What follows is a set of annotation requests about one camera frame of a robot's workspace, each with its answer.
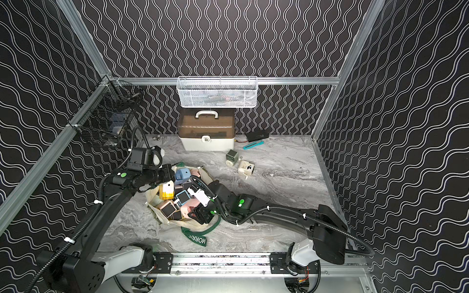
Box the teal utility knife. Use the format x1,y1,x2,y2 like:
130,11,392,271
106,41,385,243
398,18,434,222
243,140,265,150

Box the black battery pack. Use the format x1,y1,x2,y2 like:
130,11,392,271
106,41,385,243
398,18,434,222
245,129,269,142

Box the blue square pencil sharpener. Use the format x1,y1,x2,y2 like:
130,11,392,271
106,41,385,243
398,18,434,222
174,190,192,207

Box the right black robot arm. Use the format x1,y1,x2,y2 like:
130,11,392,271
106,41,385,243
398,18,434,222
188,181,375,267

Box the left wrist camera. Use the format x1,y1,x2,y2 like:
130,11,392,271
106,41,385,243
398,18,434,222
127,146,165,172

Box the yellow pencil sharpener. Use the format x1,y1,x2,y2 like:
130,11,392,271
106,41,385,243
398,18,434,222
158,181,175,201

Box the brown lid white toolbox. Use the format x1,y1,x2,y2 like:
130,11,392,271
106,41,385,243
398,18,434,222
178,108,236,151

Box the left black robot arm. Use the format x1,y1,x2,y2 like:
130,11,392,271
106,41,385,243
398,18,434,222
25,164,175,293

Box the green pencil sharpener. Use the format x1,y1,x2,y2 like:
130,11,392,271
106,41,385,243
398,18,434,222
225,150,241,167

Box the light blue pencil sharpener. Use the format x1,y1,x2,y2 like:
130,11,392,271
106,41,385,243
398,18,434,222
174,168,191,185

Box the white wire mesh basket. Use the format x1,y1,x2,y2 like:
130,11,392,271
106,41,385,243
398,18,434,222
177,76,258,108

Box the cream tote bag green handles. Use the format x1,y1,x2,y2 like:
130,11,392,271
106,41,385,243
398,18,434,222
144,163,221,247

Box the pink pencil sharpener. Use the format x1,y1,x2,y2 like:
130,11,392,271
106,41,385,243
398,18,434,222
180,199,200,220

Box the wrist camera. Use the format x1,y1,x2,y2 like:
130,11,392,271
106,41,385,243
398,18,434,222
187,187,211,207
127,146,165,172

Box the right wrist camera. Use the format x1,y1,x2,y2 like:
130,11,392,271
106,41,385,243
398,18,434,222
187,187,211,207

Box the cream white pencil sharpener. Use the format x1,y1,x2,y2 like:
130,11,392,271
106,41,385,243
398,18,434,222
238,160,255,179

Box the black wire basket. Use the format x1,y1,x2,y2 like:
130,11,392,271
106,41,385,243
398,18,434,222
71,81,145,148

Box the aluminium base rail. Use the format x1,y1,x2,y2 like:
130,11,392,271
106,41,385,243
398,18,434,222
91,251,371,278

